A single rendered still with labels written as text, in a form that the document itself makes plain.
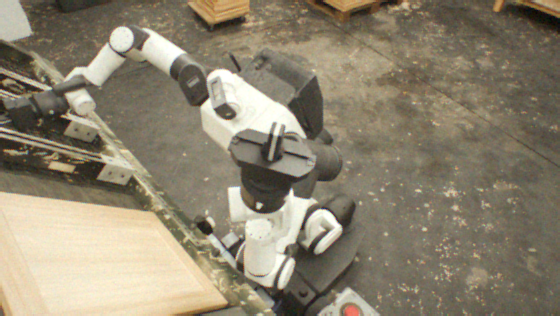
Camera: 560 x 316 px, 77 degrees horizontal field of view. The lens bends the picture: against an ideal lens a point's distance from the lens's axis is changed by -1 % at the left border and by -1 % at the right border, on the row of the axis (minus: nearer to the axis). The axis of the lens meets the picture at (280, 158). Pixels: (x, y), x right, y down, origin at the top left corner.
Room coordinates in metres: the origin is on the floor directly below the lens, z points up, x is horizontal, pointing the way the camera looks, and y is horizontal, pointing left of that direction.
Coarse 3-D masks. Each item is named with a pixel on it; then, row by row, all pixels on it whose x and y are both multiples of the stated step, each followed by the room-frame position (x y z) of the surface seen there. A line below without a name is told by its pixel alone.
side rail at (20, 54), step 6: (0, 42) 1.65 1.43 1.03; (6, 42) 1.70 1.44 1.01; (0, 48) 1.64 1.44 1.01; (6, 48) 1.66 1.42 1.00; (12, 48) 1.67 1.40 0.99; (18, 48) 1.72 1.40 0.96; (0, 54) 1.63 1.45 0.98; (12, 54) 1.66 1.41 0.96; (18, 54) 1.68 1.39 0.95; (24, 54) 1.70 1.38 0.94; (30, 54) 1.73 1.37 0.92; (6, 60) 1.64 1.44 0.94; (24, 60) 1.69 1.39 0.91
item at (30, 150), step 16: (0, 128) 0.73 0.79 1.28; (0, 144) 0.68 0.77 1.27; (16, 144) 0.70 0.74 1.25; (32, 144) 0.73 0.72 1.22; (48, 144) 0.78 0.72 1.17; (16, 160) 0.69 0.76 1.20; (32, 160) 0.71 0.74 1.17; (48, 160) 0.73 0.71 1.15; (64, 160) 0.76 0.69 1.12; (80, 160) 0.79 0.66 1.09; (96, 160) 0.82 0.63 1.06; (112, 160) 0.87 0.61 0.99; (96, 176) 0.80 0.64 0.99; (112, 176) 0.83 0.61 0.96; (128, 176) 0.86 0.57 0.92
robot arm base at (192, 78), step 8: (192, 64) 0.90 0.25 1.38; (200, 64) 0.90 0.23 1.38; (184, 72) 0.89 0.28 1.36; (192, 72) 0.88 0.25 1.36; (200, 72) 0.87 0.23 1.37; (184, 80) 0.87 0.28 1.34; (192, 80) 0.87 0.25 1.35; (200, 80) 0.86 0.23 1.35; (184, 88) 0.86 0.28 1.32; (192, 88) 0.85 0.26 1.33; (200, 88) 0.85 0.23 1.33; (192, 96) 0.84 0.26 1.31; (200, 96) 0.83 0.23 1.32; (208, 96) 0.84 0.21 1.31; (192, 104) 0.83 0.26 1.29; (200, 104) 0.84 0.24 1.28
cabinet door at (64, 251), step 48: (0, 192) 0.51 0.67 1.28; (0, 240) 0.36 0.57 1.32; (48, 240) 0.41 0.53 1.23; (96, 240) 0.47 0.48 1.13; (144, 240) 0.54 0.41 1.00; (0, 288) 0.25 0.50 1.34; (48, 288) 0.28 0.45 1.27; (96, 288) 0.31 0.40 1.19; (144, 288) 0.36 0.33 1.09; (192, 288) 0.41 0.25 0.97
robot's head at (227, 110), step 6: (216, 78) 0.71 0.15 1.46; (210, 84) 0.70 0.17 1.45; (210, 90) 0.68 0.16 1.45; (222, 90) 0.67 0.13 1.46; (210, 96) 0.67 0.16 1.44; (222, 96) 0.66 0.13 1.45; (216, 102) 0.65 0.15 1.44; (222, 102) 0.64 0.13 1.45; (228, 102) 0.66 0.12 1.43; (234, 102) 0.66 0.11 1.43; (216, 108) 0.63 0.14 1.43; (222, 108) 0.64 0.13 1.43; (228, 108) 0.64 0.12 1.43; (234, 108) 0.66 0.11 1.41; (240, 108) 0.67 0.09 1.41; (216, 114) 0.65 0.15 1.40; (222, 114) 0.64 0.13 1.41; (228, 114) 0.65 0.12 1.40; (234, 114) 0.65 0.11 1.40
